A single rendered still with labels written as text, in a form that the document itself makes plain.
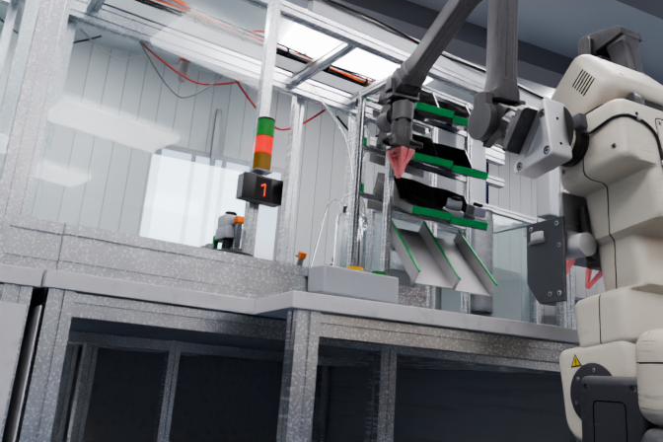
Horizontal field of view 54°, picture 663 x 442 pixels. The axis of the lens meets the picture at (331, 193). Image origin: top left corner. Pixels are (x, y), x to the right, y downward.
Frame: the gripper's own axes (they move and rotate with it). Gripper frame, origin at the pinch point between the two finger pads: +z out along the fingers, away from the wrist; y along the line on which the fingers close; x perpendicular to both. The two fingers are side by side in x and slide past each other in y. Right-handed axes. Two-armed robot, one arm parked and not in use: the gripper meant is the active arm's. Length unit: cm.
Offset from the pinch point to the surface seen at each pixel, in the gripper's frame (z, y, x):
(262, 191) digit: 5.0, 24.1, -28.2
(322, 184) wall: -101, -179, -337
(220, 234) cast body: 20.7, 38.8, -18.2
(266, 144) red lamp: -8.7, 24.4, -28.7
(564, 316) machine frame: 17, -159, -72
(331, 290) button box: 33.1, 21.8, 6.9
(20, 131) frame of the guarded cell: 14, 88, 3
